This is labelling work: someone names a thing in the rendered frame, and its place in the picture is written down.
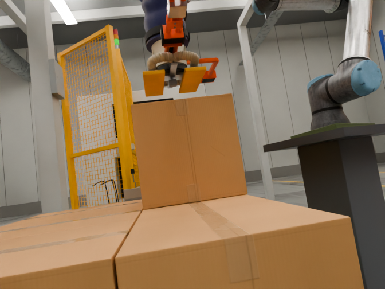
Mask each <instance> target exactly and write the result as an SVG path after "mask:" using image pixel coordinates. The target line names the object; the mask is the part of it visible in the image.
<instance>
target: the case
mask: <svg viewBox="0 0 385 289"><path fill-rule="evenodd" d="M131 114H132V123H133V133H134V138H135V147H136V156H137V166H138V171H139V181H140V190H141V195H142V205H143V210H146V209H153V208H161V207H165V206H173V205H180V204H187V203H192V202H199V201H206V200H213V199H218V198H225V197H232V196H240V195H244V194H247V193H248V191H247V186H246V179H245V172H244V168H243V161H242V154H241V147H240V142H239V136H238V128H237V121H236V117H235V110H234V103H233V96H232V93H227V94H221V95H211V96H201V97H191V98H186V99H176V100H166V101H156V102H150V103H140V104H131Z"/></svg>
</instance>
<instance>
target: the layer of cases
mask: <svg viewBox="0 0 385 289"><path fill-rule="evenodd" d="M0 289H364V285H363V279H362V274H361V270H360V264H359V259H358V253H357V249H356V244H355V238H354V234H353V229H352V223H351V218H350V217H348V216H343V215H340V214H334V213H330V212H325V211H321V210H316V209H311V208H306V207H302V206H297V205H292V204H287V203H284V202H278V201H273V200H268V199H265V198H259V197H255V196H250V195H246V194H244V195H240V196H232V197H225V198H218V199H213V200H206V201H199V202H192V203H187V204H180V205H173V206H165V207H161V208H153V209H146V210H143V205H142V199H141V200H133V201H126V202H118V203H114V204H106V205H99V206H91V207H87V208H80V209H72V210H65V211H60V212H53V213H45V214H40V215H37V216H34V217H31V218H27V219H24V220H21V221H17V222H14V223H12V224H8V225H5V226H1V227H0Z"/></svg>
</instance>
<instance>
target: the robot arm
mask: <svg viewBox="0 0 385 289"><path fill-rule="evenodd" d="M372 5H373V0H253V1H252V8H253V10H254V12H255V13H256V14H258V15H263V14H265V13H266V12H267V11H288V10H324V11H325V12H326V13H336V12H339V11H342V10H344V9H347V8H348V15H347V26H346V32H345V43H344V54H343V60H342V61H341V62H340V63H339V64H338V67H337V74H335V75H334V74H326V75H321V76H318V77H315V78H314V79H312V80H311V81H310V82H309V83H308V85H307V93H308V97H309V104H310V107H311V113H312V122H311V127H310V129H311V131H312V130H315V129H318V128H321V127H325V126H328V125H331V124H335V123H351V122H350V120H349V119H348V118H347V116H346V114H345V113H344V111H343V106H342V104H344V103H346V102H349V101H352V100H355V99H357V98H360V97H362V96H366V95H369V94H370V93H372V92H374V91H376V90H377V89H378V88H379V87H380V84H381V80H382V74H381V71H380V69H379V68H377V66H378V65H377V64H376V63H375V62H373V61H372V60H371V59H370V58H369V54H370V38H371V21H372Z"/></svg>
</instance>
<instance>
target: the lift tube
mask: <svg viewBox="0 0 385 289"><path fill-rule="evenodd" d="M142 9H143V11H144V28H145V31H146V32H147V31H149V30H150V29H151V28H153V27H155V26H158V25H163V24H166V15H167V0H142ZM183 26H184V28H186V24H185V21H184V18H183ZM158 40H161V37H160V34H157V35H155V36H153V37H151V38H150V39H149V40H148V41H147V43H146V48H147V50H148V51H149V52H151V51H152V49H151V47H152V45H153V44H154V43H155V42H157V41H158ZM188 43H189V42H188V39H187V37H186V38H185V41H184V46H186V48H187V47H188ZM151 53H152V52H151Z"/></svg>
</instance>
